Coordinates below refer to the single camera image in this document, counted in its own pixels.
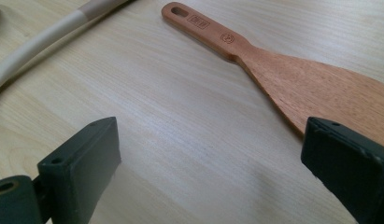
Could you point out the wooden spatula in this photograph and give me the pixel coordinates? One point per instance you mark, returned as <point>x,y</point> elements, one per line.
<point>305,84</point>

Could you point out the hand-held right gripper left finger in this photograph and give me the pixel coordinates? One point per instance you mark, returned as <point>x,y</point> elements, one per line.
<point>77,168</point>

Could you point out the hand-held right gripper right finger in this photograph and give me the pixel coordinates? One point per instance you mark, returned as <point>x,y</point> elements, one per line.
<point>348,161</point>

